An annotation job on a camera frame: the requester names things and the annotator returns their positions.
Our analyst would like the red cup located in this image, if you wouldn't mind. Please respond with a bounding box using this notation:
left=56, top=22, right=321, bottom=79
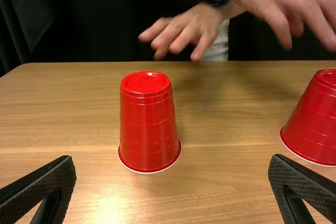
left=279, top=68, right=336, bottom=167
left=117, top=70, right=182, bottom=175

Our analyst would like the person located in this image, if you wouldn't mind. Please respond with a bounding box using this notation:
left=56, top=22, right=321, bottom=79
left=138, top=0, right=336, bottom=62

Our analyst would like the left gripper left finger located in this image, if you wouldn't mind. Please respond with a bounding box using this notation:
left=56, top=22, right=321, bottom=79
left=0, top=155, right=77, bottom=224

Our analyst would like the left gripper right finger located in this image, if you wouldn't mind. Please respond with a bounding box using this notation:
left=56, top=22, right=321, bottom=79
left=268, top=154, right=336, bottom=224

